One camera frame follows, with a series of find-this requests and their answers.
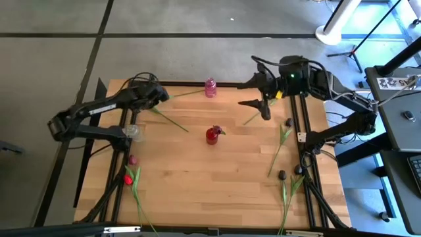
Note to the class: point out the pink ribbed glass vase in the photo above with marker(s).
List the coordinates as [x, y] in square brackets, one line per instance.
[210, 88]

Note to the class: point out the black desk post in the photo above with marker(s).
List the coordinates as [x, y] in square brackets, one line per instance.
[401, 57]

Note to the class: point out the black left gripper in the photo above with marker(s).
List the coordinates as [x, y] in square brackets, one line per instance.
[151, 93]

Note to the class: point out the red ribbed glass vase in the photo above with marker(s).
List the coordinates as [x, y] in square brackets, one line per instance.
[212, 137]

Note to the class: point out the clear ribbed glass vase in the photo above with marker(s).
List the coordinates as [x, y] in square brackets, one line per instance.
[135, 133]

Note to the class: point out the dark grey floor object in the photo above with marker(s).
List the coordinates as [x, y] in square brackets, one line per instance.
[10, 148]

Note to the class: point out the white pedestal stand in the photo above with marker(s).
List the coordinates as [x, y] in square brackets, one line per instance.
[329, 37]

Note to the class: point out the black desk foot bar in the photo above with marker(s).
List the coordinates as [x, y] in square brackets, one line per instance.
[361, 152]

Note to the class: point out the black caster wheel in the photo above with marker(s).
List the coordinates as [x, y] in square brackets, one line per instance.
[383, 216]

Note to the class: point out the black horizontal beam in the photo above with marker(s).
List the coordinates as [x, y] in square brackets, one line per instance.
[49, 230]

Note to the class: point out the black tripod stand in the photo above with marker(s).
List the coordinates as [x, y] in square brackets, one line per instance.
[352, 52]

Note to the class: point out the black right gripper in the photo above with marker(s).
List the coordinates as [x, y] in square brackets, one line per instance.
[268, 84]

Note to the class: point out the black aluminium table frame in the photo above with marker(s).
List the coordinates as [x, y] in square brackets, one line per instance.
[184, 84]

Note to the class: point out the black desk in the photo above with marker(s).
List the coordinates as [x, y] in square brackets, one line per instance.
[401, 204]
[394, 128]

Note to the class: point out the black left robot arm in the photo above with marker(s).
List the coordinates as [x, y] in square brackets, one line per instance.
[82, 131]

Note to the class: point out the black keyboard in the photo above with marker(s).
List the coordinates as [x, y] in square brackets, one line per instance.
[416, 171]

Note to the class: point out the small grey metal clamp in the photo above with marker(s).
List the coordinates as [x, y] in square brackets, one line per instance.
[213, 231]

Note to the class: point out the small black floor box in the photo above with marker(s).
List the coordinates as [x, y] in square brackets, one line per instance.
[361, 84]

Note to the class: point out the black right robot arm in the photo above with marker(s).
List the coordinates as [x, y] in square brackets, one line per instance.
[342, 126]

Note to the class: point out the black key fob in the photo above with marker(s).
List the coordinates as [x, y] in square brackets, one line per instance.
[409, 115]

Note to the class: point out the white square metal bracket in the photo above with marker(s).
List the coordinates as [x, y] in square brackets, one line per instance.
[301, 136]

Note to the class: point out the long silver metal bracket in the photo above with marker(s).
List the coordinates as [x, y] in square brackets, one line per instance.
[304, 233]
[121, 229]

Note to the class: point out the white printed marker label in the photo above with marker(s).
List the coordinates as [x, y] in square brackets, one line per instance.
[393, 82]

